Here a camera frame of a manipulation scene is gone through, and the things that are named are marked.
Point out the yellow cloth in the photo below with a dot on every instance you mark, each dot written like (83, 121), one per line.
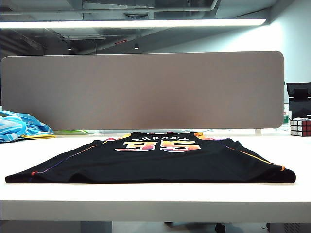
(39, 136)

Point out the long ceiling light strip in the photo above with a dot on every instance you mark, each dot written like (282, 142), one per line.
(121, 23)

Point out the grey cabinet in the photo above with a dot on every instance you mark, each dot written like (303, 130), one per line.
(291, 228)

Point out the black chair base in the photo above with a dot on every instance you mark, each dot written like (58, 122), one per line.
(219, 228)

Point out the green flat object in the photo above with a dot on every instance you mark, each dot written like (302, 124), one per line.
(73, 131)

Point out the grey-brown desk divider panel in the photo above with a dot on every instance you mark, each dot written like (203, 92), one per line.
(145, 92)

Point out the clear bottle with green label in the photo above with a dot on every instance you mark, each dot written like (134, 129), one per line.
(286, 119)

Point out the rubik's cube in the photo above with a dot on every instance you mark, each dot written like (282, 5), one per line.
(300, 127)

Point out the black basketball jersey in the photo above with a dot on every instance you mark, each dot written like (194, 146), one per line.
(145, 167)

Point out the black office chair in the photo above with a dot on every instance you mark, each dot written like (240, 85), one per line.
(298, 106)

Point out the blue patterned garment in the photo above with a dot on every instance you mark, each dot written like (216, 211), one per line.
(14, 126)

